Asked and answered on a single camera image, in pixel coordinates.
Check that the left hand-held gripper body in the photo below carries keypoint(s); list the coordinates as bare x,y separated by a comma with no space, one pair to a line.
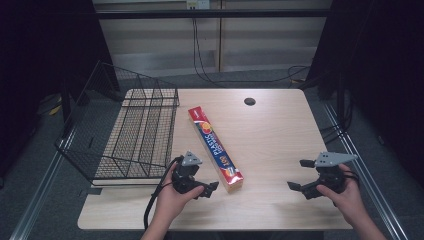
185,175

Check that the black horizontal bar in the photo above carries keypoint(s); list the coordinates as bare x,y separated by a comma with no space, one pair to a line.
213,13

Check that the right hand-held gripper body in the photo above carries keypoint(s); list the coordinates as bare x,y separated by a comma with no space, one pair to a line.
333,176

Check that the yellow floor object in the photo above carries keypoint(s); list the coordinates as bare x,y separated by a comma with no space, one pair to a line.
55,108

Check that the aluminium floor rail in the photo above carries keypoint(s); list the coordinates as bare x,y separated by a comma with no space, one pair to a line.
363,173
40,186

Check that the black curtain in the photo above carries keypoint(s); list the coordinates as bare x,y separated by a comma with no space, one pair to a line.
383,66
40,60

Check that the person's right hand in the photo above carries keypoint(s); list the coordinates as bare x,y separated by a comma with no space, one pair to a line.
350,200

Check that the red blue plastic wrap box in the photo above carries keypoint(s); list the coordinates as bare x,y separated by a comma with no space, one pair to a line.
215,150

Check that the person's left hand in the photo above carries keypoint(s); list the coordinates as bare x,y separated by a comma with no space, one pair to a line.
171,203

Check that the white wall socket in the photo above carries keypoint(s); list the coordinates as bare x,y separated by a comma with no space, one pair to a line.
198,4

